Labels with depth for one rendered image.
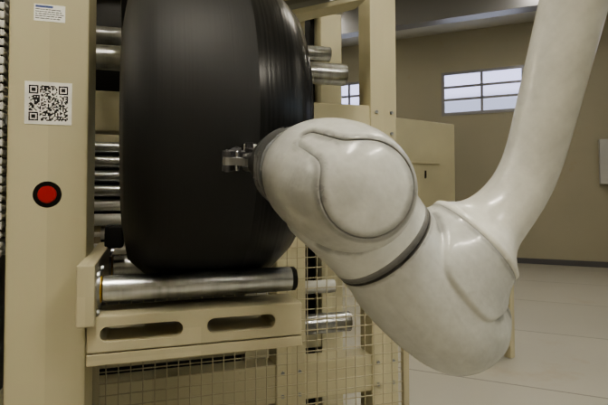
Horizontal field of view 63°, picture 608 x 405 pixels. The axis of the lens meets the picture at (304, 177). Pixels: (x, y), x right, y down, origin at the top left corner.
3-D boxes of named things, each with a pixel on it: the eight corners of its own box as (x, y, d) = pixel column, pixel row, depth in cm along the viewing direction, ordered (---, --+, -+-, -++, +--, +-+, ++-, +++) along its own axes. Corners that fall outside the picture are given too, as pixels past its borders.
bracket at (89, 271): (74, 329, 77) (75, 265, 78) (98, 284, 115) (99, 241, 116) (98, 327, 78) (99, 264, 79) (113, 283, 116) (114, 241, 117)
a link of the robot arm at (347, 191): (230, 170, 47) (318, 265, 50) (269, 193, 32) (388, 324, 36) (312, 94, 48) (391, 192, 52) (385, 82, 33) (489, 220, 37)
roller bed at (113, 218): (47, 259, 122) (49, 137, 123) (57, 252, 136) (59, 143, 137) (133, 256, 128) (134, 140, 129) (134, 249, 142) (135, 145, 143)
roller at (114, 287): (95, 276, 82) (97, 275, 86) (94, 304, 81) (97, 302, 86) (298, 266, 93) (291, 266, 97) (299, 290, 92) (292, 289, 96)
